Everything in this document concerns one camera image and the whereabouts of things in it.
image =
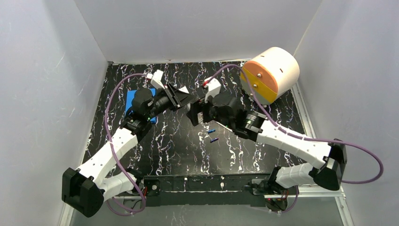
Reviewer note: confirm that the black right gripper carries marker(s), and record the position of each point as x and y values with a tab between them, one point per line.
205	110

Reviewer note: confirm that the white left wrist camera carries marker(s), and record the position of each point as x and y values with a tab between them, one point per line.
156	79

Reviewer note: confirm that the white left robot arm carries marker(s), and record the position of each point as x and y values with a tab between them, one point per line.
87	187

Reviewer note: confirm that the white remote control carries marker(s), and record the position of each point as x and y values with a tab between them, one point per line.
184	90

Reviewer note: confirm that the blue flat box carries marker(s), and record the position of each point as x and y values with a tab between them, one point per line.
130	96

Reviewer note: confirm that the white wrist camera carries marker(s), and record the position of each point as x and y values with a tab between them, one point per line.
213	86
156	79

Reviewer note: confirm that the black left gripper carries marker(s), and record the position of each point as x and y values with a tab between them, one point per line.
172	97

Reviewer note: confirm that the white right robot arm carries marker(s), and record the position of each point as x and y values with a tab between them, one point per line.
324	162

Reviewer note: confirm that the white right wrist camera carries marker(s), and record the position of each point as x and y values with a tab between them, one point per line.
213	86

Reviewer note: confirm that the white round drawer cabinet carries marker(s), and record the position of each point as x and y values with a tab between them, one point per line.
271	74

